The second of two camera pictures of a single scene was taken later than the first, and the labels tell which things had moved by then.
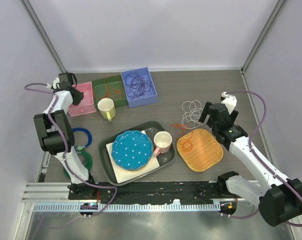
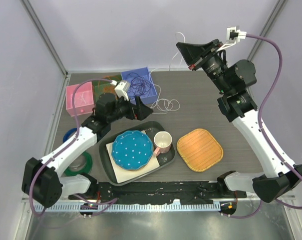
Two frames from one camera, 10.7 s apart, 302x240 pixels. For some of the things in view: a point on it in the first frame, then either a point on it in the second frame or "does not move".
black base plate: (154, 193) does not move
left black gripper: (80, 96) to (141, 110)
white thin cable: (191, 116) to (167, 106)
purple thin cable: (136, 85) does not move
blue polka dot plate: (132, 150) does not move
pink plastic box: (86, 105) does not move
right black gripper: (205, 112) to (193, 53)
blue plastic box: (139, 87) does not move
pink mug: (162, 141) does not move
